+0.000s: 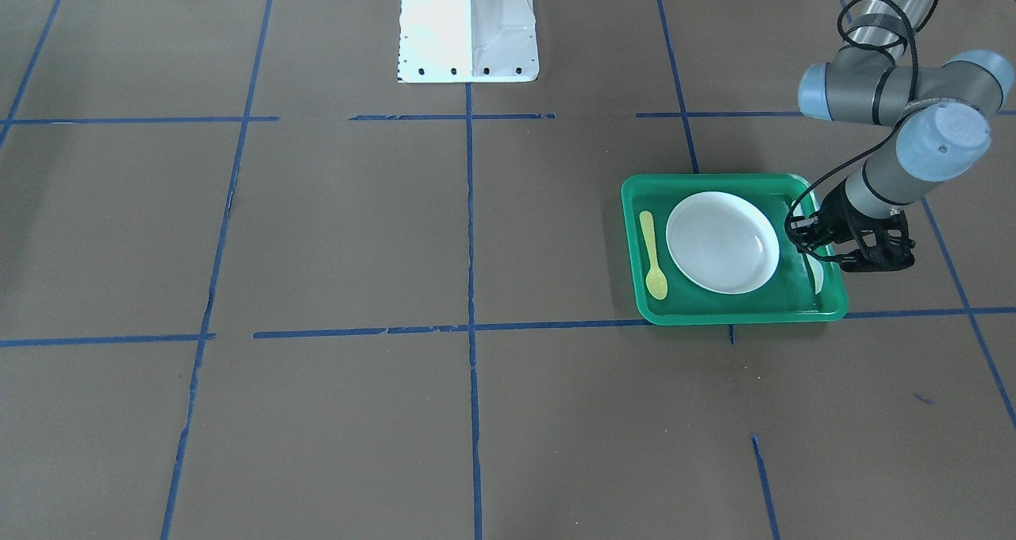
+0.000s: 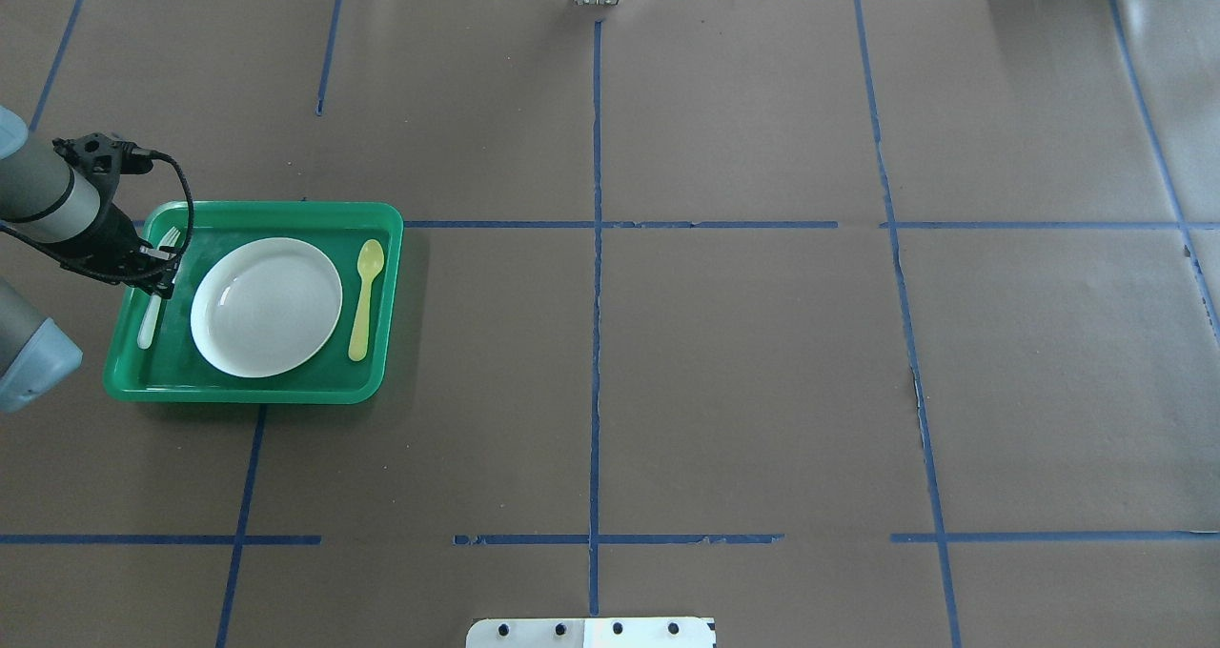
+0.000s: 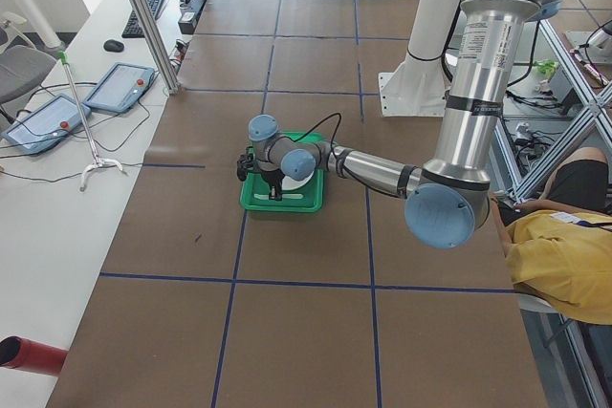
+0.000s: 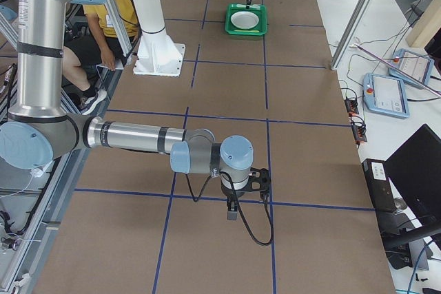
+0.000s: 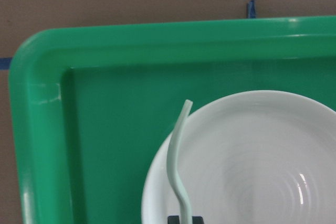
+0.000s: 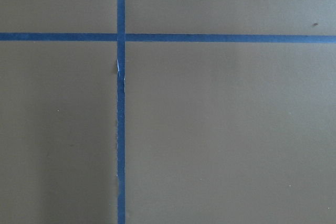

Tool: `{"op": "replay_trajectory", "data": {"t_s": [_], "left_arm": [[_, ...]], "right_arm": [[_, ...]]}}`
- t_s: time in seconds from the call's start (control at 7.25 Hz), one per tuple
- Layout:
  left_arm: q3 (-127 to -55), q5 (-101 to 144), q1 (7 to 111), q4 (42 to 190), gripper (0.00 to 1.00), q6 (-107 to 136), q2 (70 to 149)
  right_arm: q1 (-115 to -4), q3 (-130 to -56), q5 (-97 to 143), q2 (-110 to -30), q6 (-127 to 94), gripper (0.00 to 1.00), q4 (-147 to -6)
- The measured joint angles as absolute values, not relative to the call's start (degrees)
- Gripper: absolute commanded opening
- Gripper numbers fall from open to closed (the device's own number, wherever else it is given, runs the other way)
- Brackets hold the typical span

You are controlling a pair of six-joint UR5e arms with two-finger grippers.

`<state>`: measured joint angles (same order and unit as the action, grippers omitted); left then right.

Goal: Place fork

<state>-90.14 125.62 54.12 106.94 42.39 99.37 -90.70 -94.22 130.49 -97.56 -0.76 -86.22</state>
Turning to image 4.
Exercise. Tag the green plastic tray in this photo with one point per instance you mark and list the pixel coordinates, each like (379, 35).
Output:
(262, 14)

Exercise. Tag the black mini computer box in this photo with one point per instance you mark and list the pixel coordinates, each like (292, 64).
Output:
(378, 185)

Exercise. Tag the white round plate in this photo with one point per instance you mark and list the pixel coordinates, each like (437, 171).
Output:
(244, 20)

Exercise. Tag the far blue teach pendant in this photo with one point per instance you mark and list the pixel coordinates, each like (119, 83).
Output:
(415, 65)

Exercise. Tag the wooden board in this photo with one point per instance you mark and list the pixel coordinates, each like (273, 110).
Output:
(427, 25)

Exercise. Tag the blue teach pendant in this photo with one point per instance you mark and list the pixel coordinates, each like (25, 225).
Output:
(415, 65)
(385, 95)

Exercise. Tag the seated person yellow shirt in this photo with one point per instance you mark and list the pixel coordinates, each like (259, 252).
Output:
(101, 47)

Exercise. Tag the black computer monitor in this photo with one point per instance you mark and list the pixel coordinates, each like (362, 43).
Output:
(414, 169)

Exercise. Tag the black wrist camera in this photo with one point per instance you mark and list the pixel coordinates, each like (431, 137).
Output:
(260, 181)

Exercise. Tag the near blue teach pendant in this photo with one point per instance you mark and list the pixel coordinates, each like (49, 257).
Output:
(385, 95)

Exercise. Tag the white camera stand pillar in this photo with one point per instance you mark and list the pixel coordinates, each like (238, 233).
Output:
(157, 54)

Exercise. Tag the near orange black hub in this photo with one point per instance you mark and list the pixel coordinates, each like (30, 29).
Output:
(359, 128)

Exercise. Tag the aluminium frame post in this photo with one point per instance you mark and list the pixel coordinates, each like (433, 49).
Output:
(349, 32)

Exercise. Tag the yellow plastic spoon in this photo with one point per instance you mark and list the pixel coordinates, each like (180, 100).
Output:
(247, 32)

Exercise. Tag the far orange black hub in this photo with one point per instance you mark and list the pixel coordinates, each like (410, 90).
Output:
(351, 105)

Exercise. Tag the orange black hub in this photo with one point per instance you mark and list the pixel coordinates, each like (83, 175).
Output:
(351, 105)
(359, 128)

